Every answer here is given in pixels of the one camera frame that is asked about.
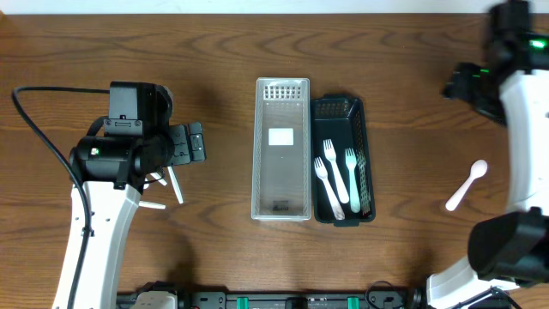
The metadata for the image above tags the pinkish white plastic spoon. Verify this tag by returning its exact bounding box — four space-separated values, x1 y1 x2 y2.
445 160 488 211

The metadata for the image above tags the white plastic fork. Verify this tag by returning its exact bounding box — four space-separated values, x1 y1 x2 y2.
323 139 350 203
314 157 345 220

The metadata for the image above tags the pale green plastic fork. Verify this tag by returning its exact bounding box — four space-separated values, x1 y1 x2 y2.
345 148 361 214

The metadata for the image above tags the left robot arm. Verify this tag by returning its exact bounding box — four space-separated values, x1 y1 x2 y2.
53 82 207 308

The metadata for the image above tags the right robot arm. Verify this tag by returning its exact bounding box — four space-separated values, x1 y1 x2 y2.
408 1 548 308

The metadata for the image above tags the white spoon lowest left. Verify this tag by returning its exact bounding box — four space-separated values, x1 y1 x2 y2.
138 201 166 209

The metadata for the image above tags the clear perforated plastic basket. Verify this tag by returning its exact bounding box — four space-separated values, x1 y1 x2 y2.
251 77 311 221

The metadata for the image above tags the dark green perforated basket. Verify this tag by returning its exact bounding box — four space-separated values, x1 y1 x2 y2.
311 94 376 227

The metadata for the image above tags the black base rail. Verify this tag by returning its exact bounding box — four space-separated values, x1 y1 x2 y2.
115 282 427 309

